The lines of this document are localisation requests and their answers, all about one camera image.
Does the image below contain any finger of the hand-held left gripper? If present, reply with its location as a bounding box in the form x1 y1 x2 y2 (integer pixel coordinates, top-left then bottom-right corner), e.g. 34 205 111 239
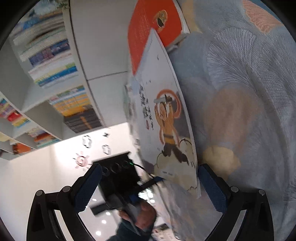
136 176 165 194

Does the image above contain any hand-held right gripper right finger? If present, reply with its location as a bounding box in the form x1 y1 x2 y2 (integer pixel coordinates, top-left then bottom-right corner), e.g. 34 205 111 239
198 163 274 241

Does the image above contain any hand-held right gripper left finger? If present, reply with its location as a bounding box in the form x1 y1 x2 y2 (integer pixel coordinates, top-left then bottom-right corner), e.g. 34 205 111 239
26 162 103 241

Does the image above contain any white book with warrior figure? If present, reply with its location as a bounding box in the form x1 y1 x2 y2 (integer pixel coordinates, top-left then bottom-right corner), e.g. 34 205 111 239
125 29 201 200

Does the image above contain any red book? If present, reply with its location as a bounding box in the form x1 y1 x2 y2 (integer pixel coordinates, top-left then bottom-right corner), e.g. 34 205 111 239
128 0 190 76

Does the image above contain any row of shelf books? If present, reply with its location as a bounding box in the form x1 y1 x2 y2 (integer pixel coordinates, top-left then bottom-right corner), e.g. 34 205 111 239
0 97 62 156
11 9 104 133

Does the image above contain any person's left hand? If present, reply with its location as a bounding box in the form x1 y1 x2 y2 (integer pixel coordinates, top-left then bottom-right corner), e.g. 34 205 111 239
120 203 158 236

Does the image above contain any fan patterned tablecloth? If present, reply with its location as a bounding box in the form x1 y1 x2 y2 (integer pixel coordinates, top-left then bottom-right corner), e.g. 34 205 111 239
153 0 296 241

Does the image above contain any tree and clouds wall decal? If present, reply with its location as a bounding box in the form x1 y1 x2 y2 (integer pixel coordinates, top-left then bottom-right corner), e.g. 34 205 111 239
73 132 111 171

